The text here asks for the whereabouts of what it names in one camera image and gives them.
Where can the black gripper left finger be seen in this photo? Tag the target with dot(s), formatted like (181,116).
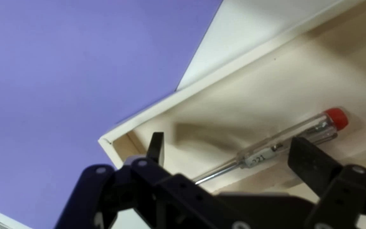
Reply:
(158,191)

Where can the light wooden divided tray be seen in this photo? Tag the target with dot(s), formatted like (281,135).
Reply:
(276,84)

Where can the purple paper sheet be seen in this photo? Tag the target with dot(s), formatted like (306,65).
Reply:
(64,84)

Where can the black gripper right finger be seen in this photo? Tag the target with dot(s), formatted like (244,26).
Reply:
(339,186)

